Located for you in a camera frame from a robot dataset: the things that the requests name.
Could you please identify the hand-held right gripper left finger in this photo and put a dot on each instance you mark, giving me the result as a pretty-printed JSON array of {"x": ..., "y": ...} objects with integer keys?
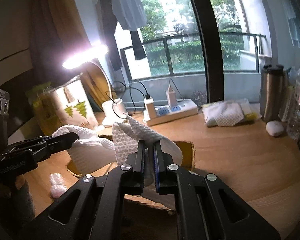
[{"x": 142, "y": 162}]

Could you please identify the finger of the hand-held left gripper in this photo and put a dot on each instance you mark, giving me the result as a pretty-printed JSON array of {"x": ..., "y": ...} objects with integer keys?
[
  {"x": 62, "y": 142},
  {"x": 32, "y": 141}
]

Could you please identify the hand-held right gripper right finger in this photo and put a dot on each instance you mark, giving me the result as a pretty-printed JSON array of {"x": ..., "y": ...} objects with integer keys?
[{"x": 156, "y": 170}]

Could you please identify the white waffle towel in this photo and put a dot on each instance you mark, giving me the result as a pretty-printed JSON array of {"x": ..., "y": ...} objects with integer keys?
[{"x": 130, "y": 135}]

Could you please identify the cardboard box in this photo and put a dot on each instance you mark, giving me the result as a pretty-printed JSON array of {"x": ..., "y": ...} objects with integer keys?
[{"x": 186, "y": 155}]

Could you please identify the white bubble wrap piece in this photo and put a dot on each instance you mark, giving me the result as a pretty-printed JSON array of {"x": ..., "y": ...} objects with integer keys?
[{"x": 58, "y": 186}]

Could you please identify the person's left forearm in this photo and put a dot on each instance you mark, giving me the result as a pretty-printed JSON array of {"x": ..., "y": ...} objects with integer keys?
[{"x": 27, "y": 197}]

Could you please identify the green yellow packet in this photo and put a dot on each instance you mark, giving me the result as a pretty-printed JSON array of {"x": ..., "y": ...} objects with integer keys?
[{"x": 40, "y": 105}]

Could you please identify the paper cups package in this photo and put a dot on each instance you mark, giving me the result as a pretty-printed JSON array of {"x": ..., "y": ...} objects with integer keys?
[{"x": 75, "y": 105}]

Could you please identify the white desk lamp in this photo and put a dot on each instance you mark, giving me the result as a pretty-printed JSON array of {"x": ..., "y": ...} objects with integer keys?
[{"x": 113, "y": 112}]

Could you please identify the white power strip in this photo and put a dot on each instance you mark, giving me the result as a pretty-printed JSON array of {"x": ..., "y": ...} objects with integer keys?
[{"x": 175, "y": 113}]

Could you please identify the round wooden board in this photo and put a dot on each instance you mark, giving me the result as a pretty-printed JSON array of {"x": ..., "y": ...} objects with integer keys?
[{"x": 97, "y": 82}]

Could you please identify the clear tissue pack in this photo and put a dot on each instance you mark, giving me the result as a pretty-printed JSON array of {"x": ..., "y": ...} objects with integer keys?
[{"x": 227, "y": 113}]

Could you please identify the brown curtain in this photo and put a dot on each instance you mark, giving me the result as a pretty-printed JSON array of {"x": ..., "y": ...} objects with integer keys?
[{"x": 55, "y": 30}]

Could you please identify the hanging dark sock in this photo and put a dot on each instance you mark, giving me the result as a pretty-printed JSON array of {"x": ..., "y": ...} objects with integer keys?
[{"x": 138, "y": 46}]

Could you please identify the hanging dark garment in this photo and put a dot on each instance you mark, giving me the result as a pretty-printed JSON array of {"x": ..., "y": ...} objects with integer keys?
[{"x": 110, "y": 30}]

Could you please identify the white earbuds case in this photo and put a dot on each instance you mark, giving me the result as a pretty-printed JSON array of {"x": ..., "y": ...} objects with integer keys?
[{"x": 275, "y": 128}]

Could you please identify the balcony railing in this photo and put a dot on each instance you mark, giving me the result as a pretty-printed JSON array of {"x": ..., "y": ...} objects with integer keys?
[{"x": 185, "y": 38}]

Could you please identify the steel thermos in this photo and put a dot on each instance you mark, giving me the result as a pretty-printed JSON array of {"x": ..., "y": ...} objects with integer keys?
[{"x": 272, "y": 95}]

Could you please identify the white perforated rack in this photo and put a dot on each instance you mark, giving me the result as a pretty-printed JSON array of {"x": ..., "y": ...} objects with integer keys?
[{"x": 287, "y": 105}]

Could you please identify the hanging white shirt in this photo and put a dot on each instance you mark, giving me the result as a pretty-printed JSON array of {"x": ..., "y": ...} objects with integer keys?
[{"x": 128, "y": 7}]

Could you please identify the blue hanging cloth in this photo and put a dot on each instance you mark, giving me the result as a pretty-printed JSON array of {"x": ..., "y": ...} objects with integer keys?
[{"x": 297, "y": 22}]

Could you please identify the dark window post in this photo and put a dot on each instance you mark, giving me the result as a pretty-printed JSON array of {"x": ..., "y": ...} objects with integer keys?
[{"x": 207, "y": 42}]

